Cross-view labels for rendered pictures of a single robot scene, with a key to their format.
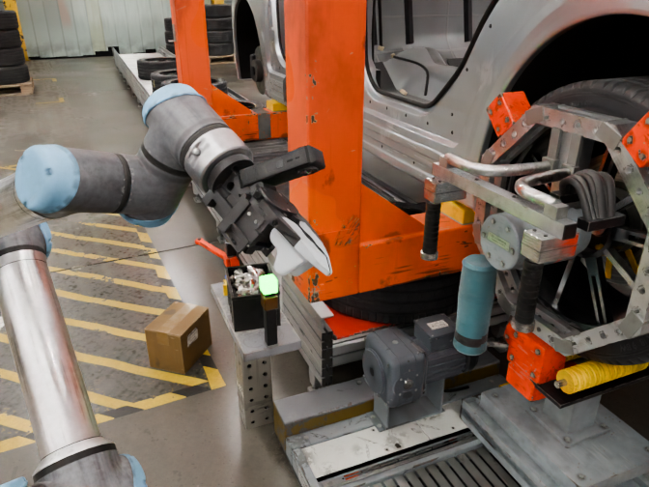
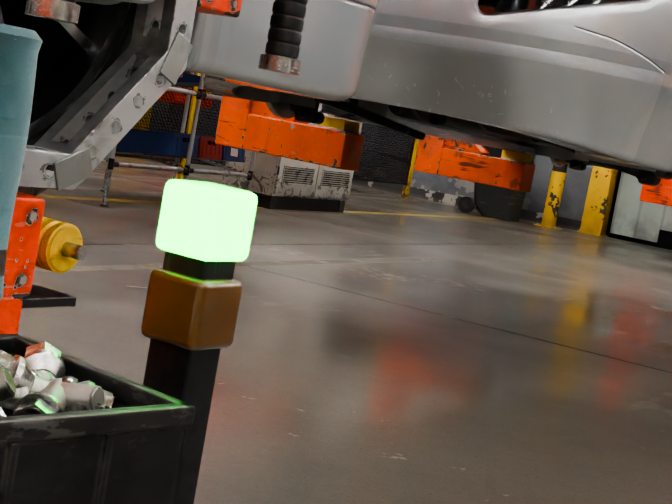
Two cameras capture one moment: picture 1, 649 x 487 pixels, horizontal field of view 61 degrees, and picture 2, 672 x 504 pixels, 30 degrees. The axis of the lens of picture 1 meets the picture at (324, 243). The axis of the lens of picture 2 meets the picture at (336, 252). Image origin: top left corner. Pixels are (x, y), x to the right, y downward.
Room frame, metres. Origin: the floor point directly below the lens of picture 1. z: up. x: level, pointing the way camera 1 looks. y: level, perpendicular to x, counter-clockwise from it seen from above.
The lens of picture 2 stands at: (1.66, 0.75, 0.71)
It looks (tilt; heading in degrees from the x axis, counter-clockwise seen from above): 6 degrees down; 234
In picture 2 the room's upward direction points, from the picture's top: 10 degrees clockwise
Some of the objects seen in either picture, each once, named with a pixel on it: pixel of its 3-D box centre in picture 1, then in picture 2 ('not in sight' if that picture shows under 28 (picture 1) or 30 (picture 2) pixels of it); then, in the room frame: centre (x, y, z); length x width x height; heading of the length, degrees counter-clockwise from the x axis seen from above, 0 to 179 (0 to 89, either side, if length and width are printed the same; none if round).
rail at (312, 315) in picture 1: (238, 217); not in sight; (2.68, 0.45, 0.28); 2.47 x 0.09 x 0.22; 23
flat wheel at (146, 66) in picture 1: (162, 68); not in sight; (7.84, 2.19, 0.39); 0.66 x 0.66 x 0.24
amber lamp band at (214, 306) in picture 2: (268, 300); (191, 308); (1.30, 0.15, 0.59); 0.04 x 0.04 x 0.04; 23
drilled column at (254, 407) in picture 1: (253, 367); not in sight; (1.51, 0.24, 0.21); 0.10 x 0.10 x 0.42; 23
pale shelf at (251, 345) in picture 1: (252, 313); not in sight; (1.49, 0.23, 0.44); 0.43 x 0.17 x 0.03; 23
